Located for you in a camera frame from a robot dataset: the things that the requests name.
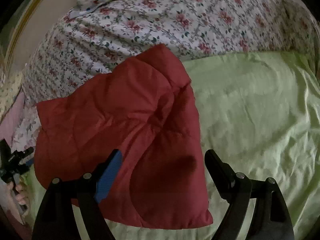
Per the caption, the gold picture frame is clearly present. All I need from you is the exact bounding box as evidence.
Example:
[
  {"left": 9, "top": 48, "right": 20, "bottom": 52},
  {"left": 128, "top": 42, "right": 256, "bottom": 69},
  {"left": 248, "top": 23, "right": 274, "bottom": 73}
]
[{"left": 0, "top": 0, "right": 67, "bottom": 65}]

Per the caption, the light green bed sheet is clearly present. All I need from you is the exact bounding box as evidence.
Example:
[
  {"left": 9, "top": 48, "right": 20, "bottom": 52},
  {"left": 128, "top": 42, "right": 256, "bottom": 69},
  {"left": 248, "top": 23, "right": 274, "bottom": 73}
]
[{"left": 24, "top": 51, "right": 320, "bottom": 240}]

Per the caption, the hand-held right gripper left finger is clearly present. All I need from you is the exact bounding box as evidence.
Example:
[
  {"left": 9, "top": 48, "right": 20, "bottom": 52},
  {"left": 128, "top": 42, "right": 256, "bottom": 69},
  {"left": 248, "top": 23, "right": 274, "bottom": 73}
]
[{"left": 31, "top": 149, "right": 123, "bottom": 240}]

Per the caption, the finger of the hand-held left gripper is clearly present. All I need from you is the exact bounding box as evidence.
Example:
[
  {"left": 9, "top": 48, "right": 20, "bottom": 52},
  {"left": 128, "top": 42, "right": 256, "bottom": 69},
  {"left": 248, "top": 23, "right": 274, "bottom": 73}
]
[
  {"left": 10, "top": 147, "right": 34, "bottom": 159},
  {"left": 12, "top": 159, "right": 33, "bottom": 175}
]

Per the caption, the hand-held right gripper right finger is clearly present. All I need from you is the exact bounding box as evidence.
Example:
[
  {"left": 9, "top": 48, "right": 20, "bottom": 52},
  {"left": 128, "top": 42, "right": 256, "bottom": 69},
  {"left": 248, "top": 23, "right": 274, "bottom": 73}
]
[{"left": 204, "top": 149, "right": 295, "bottom": 240}]

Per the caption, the red quilted coat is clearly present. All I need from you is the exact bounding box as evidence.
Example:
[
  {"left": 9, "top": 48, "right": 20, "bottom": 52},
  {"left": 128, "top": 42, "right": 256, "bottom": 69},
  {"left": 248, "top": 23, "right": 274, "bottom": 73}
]
[{"left": 34, "top": 44, "right": 214, "bottom": 230}]

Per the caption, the person's left hand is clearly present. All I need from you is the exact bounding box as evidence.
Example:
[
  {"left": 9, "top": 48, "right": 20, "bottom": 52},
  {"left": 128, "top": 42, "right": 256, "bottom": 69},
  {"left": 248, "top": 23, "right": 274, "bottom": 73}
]
[{"left": 6, "top": 180, "right": 30, "bottom": 212}]

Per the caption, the white floral duvet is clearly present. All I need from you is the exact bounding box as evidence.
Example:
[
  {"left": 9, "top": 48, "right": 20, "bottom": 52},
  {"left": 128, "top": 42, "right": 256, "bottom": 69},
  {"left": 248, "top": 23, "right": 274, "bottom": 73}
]
[{"left": 10, "top": 0, "right": 318, "bottom": 152}]

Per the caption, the pink cloth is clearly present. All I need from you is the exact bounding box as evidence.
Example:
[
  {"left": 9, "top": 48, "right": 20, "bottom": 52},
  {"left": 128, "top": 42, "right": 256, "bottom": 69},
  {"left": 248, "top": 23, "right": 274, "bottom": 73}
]
[{"left": 0, "top": 92, "right": 27, "bottom": 145}]

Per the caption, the yellow floral pillow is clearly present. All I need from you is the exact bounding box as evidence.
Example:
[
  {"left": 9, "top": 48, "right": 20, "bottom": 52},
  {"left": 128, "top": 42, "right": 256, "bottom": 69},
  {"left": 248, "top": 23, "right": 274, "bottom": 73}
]
[{"left": 0, "top": 79, "right": 24, "bottom": 120}]

